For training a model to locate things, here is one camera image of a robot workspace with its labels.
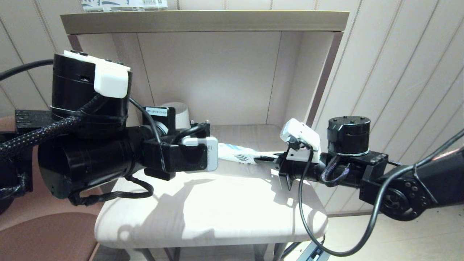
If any black left camera cable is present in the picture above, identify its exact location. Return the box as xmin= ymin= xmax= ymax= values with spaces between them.
xmin=0 ymin=60 xmax=211 ymax=146

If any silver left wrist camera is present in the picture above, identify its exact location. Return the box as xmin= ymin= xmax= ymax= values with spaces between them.
xmin=181 ymin=136 xmax=219 ymax=172

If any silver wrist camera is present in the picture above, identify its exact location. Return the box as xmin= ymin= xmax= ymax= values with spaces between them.
xmin=280 ymin=119 xmax=302 ymax=145
xmin=181 ymin=136 xmax=219 ymax=172

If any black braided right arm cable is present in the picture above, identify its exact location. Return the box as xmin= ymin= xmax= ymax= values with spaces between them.
xmin=318 ymin=155 xmax=353 ymax=188

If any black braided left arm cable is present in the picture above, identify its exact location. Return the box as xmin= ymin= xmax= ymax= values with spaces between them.
xmin=69 ymin=175 xmax=155 ymax=207
xmin=0 ymin=94 xmax=103 ymax=161

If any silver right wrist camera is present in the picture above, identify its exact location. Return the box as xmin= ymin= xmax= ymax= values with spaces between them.
xmin=280 ymin=119 xmax=302 ymax=145

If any brown upholstered chair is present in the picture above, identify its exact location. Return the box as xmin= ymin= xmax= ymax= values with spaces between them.
xmin=0 ymin=115 xmax=109 ymax=261

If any black right camera cable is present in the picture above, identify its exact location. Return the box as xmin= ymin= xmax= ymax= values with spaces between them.
xmin=298 ymin=128 xmax=464 ymax=257

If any light wood shelf desk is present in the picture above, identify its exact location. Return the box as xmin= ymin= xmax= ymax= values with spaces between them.
xmin=61 ymin=10 xmax=349 ymax=261

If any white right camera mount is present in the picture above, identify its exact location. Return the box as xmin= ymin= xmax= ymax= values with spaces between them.
xmin=286 ymin=121 xmax=322 ymax=164

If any white floral zipper pouch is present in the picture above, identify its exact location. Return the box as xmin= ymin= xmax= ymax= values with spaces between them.
xmin=217 ymin=142 xmax=287 ymax=165

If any white ribbed ceramic mug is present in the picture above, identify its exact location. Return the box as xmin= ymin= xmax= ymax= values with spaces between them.
xmin=163 ymin=102 xmax=191 ymax=130

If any white blue patterned package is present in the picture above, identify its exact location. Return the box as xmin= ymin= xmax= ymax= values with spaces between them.
xmin=82 ymin=0 xmax=168 ymax=11

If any black power adapter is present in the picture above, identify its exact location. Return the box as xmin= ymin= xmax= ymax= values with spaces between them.
xmin=297 ymin=241 xmax=327 ymax=261

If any black camera cable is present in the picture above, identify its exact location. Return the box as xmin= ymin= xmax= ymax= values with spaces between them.
xmin=0 ymin=60 xmax=211 ymax=146
xmin=298 ymin=128 xmax=464 ymax=257

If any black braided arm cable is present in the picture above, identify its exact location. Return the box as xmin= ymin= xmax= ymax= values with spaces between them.
xmin=0 ymin=94 xmax=103 ymax=161
xmin=69 ymin=175 xmax=155 ymax=207
xmin=318 ymin=155 xmax=353 ymax=188

